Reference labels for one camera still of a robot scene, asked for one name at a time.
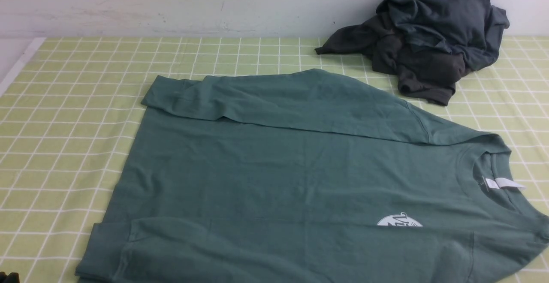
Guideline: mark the dark grey clothes pile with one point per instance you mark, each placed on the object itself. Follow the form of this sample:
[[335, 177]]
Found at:
[[429, 45]]

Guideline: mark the green checkered tablecloth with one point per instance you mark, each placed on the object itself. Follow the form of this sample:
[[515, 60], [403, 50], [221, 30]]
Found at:
[[70, 107]]

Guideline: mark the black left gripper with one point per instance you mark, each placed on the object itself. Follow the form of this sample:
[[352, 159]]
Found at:
[[12, 277]]

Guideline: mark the green long-sleeved shirt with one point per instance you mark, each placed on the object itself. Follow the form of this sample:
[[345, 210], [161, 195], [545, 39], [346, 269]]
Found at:
[[311, 177]]

